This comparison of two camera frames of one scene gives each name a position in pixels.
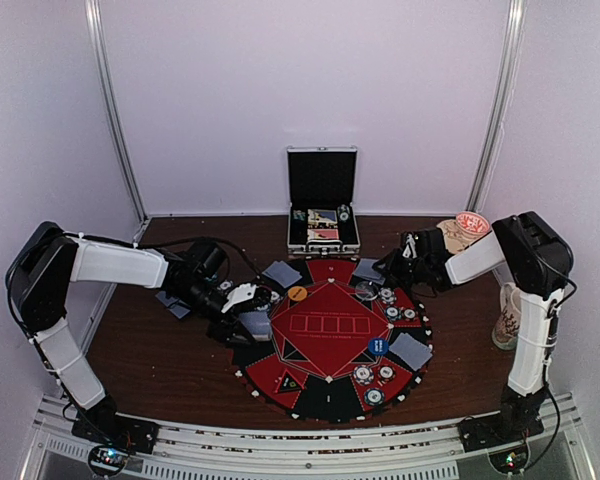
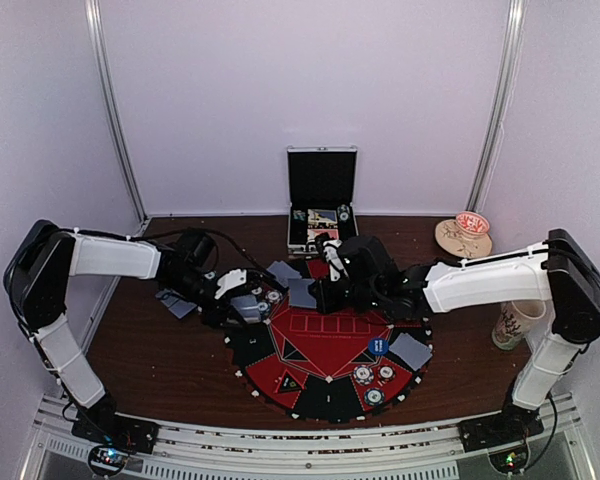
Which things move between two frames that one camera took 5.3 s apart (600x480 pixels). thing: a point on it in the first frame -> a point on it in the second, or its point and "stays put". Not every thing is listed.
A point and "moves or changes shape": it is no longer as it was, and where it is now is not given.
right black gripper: [390, 269] -> [319, 289]
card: [414, 353] stays put
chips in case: [343, 212] stays put
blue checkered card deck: [258, 323] moves or changes shape
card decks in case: [322, 224] stays put
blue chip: [374, 396] stays put
